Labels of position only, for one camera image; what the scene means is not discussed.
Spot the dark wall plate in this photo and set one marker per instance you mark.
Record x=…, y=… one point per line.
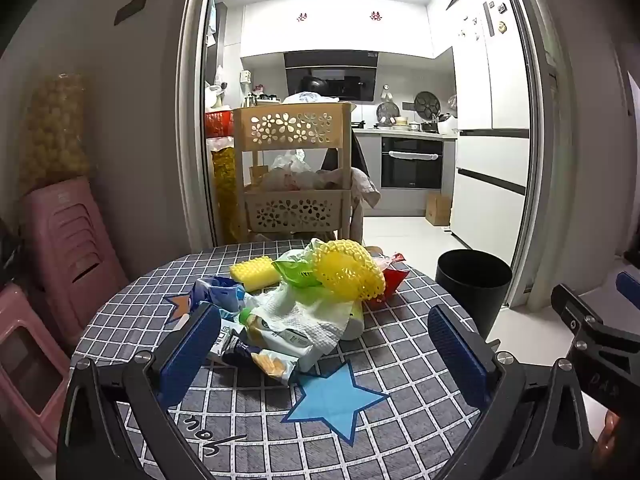
x=131, y=8

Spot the person's right hand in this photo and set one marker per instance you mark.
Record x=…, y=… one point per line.
x=607, y=435

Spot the snack packet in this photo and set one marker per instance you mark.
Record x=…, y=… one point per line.
x=270, y=362

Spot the white rice cooker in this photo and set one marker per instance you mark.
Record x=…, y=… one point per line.
x=446, y=124

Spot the white paper towel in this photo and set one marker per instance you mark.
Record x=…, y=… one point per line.
x=310, y=315

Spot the dark cloth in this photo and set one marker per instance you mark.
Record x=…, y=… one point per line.
x=357, y=155

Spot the red plastic wrapper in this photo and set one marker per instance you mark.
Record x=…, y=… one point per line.
x=392, y=280

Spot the yellow mesh bag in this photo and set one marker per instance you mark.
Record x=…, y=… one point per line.
x=225, y=185

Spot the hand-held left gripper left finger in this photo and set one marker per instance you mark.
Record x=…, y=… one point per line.
x=187, y=355

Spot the black trash bin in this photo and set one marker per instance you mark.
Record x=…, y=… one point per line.
x=470, y=300

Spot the red basket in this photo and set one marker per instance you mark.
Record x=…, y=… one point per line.
x=217, y=122

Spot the grey checked tablecloth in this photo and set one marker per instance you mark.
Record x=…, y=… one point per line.
x=400, y=385

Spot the black built-in oven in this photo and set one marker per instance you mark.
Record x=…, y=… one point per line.
x=410, y=165

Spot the round dark pan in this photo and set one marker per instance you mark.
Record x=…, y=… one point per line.
x=426, y=103

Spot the beige storage cart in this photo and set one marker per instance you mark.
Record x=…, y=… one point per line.
x=290, y=130

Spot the yellow sponge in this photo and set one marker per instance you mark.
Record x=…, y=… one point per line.
x=255, y=272

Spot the sliding door frame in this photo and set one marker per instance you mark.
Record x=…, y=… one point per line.
x=192, y=110

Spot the blue white packet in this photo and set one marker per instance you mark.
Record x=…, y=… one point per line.
x=220, y=292

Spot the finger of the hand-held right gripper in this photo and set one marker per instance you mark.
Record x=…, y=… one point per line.
x=630, y=287
x=600, y=355

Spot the black range hood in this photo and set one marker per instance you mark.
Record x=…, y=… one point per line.
x=330, y=67

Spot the yellow mesh scrubber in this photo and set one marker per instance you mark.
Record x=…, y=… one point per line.
x=345, y=270

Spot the grey kitchen counter cabinet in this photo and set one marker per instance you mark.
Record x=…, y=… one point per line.
x=374, y=160

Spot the green plastic wrapper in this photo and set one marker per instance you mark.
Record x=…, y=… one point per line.
x=300, y=272

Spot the white upper cabinets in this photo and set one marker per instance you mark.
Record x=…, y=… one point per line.
x=335, y=25

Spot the stacked pink plastic stools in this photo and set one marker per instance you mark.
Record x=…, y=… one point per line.
x=70, y=240

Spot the pink plastic stool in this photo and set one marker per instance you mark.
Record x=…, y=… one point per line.
x=25, y=360

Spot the bag of yellow puffs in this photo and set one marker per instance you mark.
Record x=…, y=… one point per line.
x=52, y=130

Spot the plastic bags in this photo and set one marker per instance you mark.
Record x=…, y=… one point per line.
x=295, y=170

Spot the beige pink cloth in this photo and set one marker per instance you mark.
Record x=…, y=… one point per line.
x=362, y=190

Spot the white refrigerator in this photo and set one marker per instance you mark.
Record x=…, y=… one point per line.
x=490, y=85

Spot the dark blue white tube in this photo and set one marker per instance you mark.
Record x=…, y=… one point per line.
x=230, y=347

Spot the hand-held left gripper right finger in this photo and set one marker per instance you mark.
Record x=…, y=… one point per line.
x=457, y=355

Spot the cardboard box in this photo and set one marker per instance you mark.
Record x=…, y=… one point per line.
x=437, y=208

